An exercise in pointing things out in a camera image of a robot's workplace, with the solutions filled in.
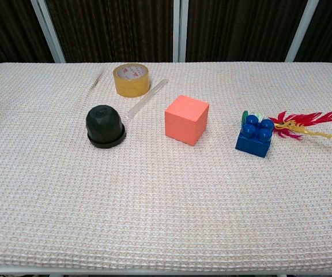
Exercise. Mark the black round tray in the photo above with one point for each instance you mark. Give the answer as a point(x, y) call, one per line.
point(105, 145)

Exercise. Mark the black dice cup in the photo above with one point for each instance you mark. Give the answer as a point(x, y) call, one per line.
point(104, 121)

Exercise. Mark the orange foam cube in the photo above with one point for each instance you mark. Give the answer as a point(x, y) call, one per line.
point(186, 121)

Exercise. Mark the clear plastic tube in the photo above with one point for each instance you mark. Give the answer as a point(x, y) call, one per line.
point(147, 98)

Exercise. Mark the yellow packing tape roll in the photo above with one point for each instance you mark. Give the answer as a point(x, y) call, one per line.
point(131, 88)

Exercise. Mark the beige woven table cloth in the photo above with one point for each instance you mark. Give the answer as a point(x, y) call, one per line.
point(166, 202)

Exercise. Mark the green white feather piece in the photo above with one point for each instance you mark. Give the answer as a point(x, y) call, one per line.
point(244, 116)

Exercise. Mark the blue studded building block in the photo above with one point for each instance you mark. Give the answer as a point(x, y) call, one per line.
point(252, 144)

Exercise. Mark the red yellow feather ornament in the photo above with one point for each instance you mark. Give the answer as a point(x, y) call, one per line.
point(298, 119)

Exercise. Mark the white partition frame post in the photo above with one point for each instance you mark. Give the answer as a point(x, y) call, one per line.
point(48, 29)
point(176, 29)
point(301, 29)

